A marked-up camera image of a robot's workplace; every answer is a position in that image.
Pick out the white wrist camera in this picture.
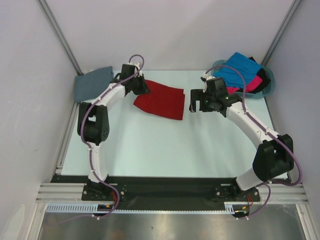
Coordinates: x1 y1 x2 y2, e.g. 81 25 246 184
200 73 215 82
133 62 143 76

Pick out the aluminium corner post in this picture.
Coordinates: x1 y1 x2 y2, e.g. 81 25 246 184
261 0 303 66
36 0 83 76

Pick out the red t shirt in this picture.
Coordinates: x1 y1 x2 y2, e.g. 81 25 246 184
133 80 185 121

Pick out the black t shirt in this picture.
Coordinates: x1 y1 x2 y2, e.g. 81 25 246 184
253 67 271 94

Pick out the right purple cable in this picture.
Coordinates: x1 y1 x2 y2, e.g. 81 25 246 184
203 64 305 220

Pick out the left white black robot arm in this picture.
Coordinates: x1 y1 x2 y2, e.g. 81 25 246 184
77 62 150 201

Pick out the right white cable duct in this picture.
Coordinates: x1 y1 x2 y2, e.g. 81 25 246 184
224 201 250 215

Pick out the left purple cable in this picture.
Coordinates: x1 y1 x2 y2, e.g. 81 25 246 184
81 54 146 221

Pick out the teal plastic basket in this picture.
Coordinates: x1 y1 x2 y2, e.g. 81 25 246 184
211 60 275 99

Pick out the right aluminium corner post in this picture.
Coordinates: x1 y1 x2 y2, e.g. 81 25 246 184
261 0 303 66

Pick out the pink t shirt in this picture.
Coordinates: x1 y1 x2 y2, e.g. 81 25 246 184
226 76 263 94

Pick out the folded grey t shirt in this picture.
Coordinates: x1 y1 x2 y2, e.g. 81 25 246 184
73 66 114 103

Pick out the left aluminium corner post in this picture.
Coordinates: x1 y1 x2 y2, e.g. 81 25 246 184
36 0 83 76

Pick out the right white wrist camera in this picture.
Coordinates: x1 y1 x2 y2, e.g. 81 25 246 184
200 73 215 82

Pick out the purple cable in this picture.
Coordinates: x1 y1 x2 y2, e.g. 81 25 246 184
203 64 305 220
81 54 146 221

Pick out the aluminium front rail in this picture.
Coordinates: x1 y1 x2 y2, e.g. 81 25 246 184
36 183 308 211

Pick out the white cable duct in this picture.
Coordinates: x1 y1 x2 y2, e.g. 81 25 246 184
224 201 250 215
46 203 114 214

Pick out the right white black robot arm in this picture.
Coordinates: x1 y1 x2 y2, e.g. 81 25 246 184
189 77 295 201

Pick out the left white cable duct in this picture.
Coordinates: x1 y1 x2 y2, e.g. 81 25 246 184
46 203 114 214

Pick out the blue t shirt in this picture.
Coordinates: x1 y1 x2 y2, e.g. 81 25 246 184
213 52 262 89

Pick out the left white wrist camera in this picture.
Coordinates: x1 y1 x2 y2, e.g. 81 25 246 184
133 62 143 76

